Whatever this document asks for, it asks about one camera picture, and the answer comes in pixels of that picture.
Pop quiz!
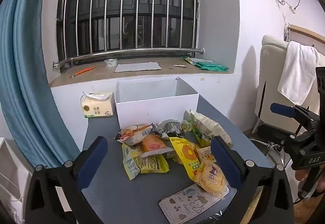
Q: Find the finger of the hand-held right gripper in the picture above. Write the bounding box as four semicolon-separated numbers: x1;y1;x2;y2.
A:
281;128;325;171
270;103;321;129

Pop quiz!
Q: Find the silver snack packet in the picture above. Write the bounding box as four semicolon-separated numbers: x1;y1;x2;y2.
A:
152;120;183;139

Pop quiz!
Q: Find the stainless steel window guard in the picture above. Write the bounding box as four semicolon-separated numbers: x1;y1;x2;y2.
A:
52;0;206;71

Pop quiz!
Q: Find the blue curtain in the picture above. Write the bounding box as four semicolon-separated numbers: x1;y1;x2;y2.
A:
0;0;82;171

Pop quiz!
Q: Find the white and orange snack packet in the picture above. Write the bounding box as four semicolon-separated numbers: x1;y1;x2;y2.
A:
114;123;153;146

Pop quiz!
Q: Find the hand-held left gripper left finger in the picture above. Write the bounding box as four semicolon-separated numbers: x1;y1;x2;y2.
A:
24;136;108;224

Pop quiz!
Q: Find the person's right hand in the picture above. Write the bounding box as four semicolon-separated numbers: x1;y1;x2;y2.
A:
295;169;325;191

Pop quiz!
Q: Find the small orange-yellow snack packet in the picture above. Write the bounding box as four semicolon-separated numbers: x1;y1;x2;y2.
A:
197;146;216;164

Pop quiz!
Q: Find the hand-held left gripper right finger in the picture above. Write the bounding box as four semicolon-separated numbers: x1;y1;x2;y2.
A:
211;136;295;224

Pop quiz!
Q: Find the yellow cartoon snack packet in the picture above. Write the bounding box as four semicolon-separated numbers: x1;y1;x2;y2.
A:
196;157;228;198

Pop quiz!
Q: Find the cream folding chair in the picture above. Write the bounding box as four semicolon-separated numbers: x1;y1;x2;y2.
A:
254;34;325;136

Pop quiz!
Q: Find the tissue pack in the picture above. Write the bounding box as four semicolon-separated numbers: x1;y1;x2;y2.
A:
81;91;114;118

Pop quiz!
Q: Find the green and white snack packet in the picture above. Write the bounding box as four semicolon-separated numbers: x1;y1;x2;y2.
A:
189;109;233;149

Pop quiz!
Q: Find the white cardboard sheet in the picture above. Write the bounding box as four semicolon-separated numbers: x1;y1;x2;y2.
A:
113;62;162;73

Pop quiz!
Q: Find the yellow-green snack packet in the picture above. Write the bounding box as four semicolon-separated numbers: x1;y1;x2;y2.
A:
122;143;141;180
133;153;170;174

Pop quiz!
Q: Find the pale green plastic packet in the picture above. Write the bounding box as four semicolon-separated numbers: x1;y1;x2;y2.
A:
181;56;214;66

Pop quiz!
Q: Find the round metal stool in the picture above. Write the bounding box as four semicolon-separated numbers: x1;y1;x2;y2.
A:
250;138;285;165

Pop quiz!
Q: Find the wooden frame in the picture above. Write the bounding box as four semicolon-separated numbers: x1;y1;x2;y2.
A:
289;24;325;44

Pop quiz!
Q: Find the orange handled tool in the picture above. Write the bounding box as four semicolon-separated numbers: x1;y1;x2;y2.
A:
70;67;96;78

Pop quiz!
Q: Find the green wipes pack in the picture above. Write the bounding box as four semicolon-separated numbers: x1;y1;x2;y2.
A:
199;60;229;72

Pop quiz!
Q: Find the white towel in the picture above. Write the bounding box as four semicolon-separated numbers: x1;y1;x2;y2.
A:
277;41;320;106

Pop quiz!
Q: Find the white cardboard box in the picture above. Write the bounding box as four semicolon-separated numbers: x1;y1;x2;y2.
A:
114;77;200;130

